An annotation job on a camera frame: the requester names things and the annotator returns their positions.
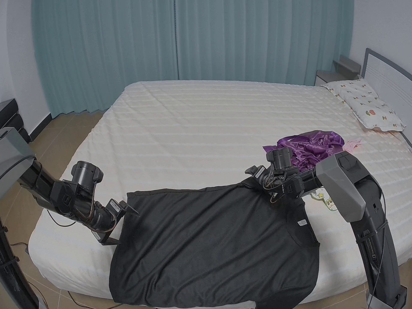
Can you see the grey bedside table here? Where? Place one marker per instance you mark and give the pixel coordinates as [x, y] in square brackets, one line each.
[328, 76]

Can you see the purple satin garment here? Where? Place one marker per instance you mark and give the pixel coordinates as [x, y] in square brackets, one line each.
[309, 146]

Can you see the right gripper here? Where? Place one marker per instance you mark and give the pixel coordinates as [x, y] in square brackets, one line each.
[270, 187]

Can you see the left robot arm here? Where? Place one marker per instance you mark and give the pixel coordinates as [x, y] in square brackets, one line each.
[41, 185]

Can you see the white printed pillow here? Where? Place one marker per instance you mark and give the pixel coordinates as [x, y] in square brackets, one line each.
[367, 103]

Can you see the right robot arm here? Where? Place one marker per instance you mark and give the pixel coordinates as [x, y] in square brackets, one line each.
[341, 185]

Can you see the white printed garment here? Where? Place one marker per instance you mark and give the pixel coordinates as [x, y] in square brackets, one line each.
[328, 201]

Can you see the bed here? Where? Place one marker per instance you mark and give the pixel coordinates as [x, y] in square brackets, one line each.
[199, 124]

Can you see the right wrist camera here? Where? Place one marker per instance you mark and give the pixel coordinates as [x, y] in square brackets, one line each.
[256, 172]

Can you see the black T-shirt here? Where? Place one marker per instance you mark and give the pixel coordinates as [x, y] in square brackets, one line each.
[209, 246]

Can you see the black chest of drawers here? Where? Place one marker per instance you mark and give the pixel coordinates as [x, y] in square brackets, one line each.
[9, 117]

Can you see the pink garment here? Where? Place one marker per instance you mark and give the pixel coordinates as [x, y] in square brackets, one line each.
[352, 144]

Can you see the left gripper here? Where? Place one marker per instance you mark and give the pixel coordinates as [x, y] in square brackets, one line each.
[103, 222]

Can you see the blue-green curtain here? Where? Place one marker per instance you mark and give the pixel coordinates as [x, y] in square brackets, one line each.
[264, 27]
[103, 43]

